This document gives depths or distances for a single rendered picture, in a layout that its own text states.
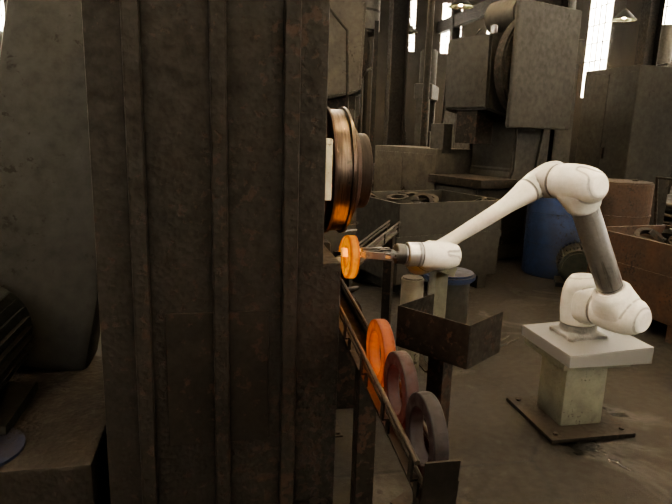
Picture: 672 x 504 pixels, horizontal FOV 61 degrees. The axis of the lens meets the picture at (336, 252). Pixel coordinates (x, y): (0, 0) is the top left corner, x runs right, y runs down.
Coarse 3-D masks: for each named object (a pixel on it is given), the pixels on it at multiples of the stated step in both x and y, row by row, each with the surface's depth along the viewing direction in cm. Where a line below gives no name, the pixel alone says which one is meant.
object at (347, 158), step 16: (336, 112) 204; (336, 128) 197; (352, 128) 196; (352, 144) 195; (352, 160) 194; (352, 176) 195; (352, 192) 196; (336, 208) 199; (352, 208) 199; (336, 224) 207
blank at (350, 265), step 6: (348, 240) 199; (354, 240) 198; (342, 246) 208; (348, 246) 199; (354, 246) 197; (348, 252) 199; (354, 252) 196; (342, 258) 208; (348, 258) 199; (354, 258) 196; (342, 264) 207; (348, 264) 198; (354, 264) 196; (342, 270) 207; (348, 270) 198; (354, 270) 197; (348, 276) 200; (354, 276) 200
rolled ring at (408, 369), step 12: (396, 360) 136; (408, 360) 134; (384, 372) 146; (396, 372) 144; (408, 372) 132; (384, 384) 146; (396, 384) 145; (408, 384) 130; (396, 396) 144; (408, 396) 130; (396, 408) 141
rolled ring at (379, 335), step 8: (376, 320) 154; (384, 320) 154; (368, 328) 161; (376, 328) 153; (384, 328) 150; (368, 336) 161; (376, 336) 160; (384, 336) 148; (392, 336) 149; (368, 344) 161; (376, 344) 161; (384, 344) 147; (392, 344) 148; (368, 352) 162; (376, 352) 161; (384, 352) 147; (376, 360) 161; (384, 360) 147; (376, 368) 159
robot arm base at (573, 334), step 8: (552, 328) 259; (560, 328) 254; (568, 328) 249; (576, 328) 247; (584, 328) 246; (592, 328) 247; (568, 336) 247; (576, 336) 246; (584, 336) 246; (592, 336) 247; (600, 336) 247
